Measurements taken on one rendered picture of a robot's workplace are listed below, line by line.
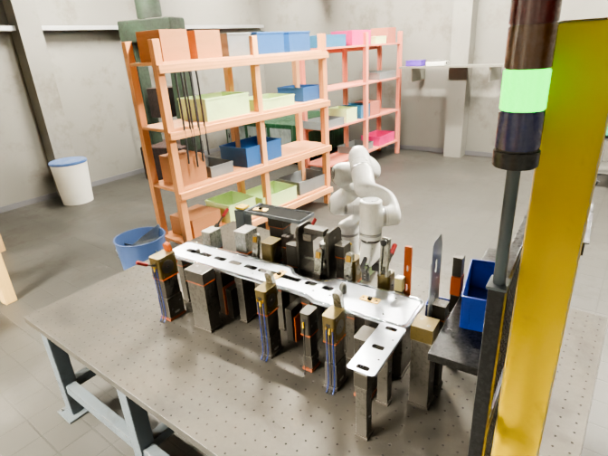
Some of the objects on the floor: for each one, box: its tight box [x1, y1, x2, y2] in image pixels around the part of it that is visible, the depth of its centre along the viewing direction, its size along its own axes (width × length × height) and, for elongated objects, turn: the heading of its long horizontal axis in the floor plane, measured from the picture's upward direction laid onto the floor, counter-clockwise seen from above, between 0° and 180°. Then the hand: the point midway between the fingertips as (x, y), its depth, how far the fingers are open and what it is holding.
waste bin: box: [113, 224, 166, 271], centre depth 394 cm, size 49×45×57 cm
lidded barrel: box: [48, 157, 93, 205], centre depth 651 cm, size 52×52×63 cm
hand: (370, 273), depth 176 cm, fingers open, 8 cm apart
